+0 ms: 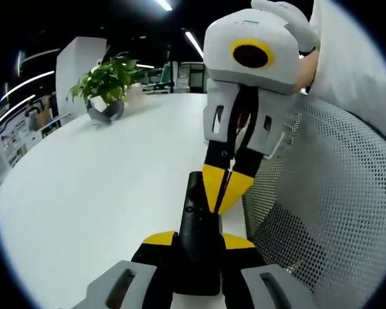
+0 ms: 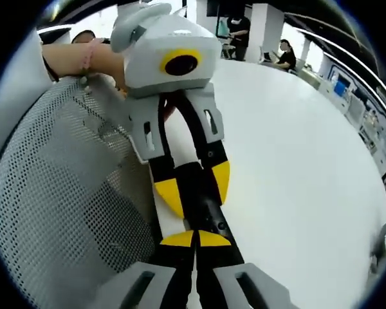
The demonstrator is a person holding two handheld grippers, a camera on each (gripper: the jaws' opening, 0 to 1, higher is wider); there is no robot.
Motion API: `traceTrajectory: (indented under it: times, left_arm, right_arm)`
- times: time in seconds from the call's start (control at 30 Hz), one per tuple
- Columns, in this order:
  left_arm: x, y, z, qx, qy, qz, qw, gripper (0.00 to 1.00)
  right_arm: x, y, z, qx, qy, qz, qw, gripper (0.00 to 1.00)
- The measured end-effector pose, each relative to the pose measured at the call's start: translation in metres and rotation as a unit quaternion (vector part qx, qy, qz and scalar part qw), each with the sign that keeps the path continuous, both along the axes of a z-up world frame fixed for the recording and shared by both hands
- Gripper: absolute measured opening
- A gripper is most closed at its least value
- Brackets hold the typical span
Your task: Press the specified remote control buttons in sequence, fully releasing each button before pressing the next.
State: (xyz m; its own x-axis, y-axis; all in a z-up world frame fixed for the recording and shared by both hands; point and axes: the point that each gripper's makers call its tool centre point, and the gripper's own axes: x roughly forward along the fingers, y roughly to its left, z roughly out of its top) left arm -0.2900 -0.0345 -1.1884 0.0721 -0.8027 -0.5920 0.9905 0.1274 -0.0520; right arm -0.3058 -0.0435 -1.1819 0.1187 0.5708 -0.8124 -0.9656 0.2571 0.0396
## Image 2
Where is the person's left hand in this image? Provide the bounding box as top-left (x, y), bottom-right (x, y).
top-left (90, 37), bottom-right (130, 95)

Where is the grey mesh office chair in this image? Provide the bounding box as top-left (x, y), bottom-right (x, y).
top-left (0, 76), bottom-right (169, 309)

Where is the black remote control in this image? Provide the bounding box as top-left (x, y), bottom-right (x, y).
top-left (176, 162), bottom-right (246, 268)

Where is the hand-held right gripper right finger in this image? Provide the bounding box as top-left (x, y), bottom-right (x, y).
top-left (196, 229), bottom-right (299, 309)

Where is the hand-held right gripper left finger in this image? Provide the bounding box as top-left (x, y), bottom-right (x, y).
top-left (95, 229), bottom-right (198, 309)

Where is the pink bead bracelet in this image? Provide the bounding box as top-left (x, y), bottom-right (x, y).
top-left (78, 39), bottom-right (97, 72)

